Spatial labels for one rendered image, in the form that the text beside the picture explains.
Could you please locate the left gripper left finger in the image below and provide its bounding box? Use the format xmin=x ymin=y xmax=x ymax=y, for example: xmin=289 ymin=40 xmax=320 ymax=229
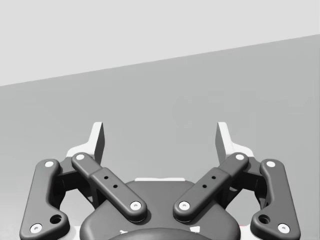
xmin=19 ymin=121 xmax=148 ymax=240

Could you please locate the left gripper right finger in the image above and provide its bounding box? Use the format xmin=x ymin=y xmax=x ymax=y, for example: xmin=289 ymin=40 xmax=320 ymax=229
xmin=172 ymin=121 xmax=302 ymax=240

